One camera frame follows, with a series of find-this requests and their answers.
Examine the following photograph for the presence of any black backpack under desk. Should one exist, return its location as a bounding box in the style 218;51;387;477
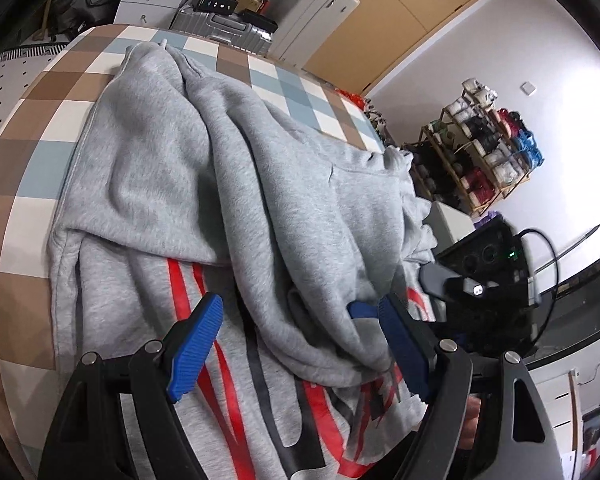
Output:
47;0;120;39

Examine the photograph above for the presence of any grey hoodie with print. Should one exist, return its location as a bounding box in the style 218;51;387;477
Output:
50;42;436;479

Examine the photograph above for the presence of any person's hand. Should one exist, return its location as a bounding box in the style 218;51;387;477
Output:
458;396;481;450

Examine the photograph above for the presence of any wooden shoe rack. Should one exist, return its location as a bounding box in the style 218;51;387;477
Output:
404;105;543;219

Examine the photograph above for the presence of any purple bag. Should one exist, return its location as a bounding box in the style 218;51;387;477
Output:
474;211;502;230

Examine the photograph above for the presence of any dotted floor rug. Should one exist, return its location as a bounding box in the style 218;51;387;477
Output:
0;42;68;127

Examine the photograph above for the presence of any wooden door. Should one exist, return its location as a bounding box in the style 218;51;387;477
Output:
304;0;478;96

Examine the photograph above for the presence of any wall light switch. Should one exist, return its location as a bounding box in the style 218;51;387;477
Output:
520;81;536;96

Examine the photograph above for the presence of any silver aluminium suitcase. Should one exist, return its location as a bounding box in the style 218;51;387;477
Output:
170;8;272;56

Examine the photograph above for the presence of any orange plastic bag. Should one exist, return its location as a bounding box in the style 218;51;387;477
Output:
337;89;366;110

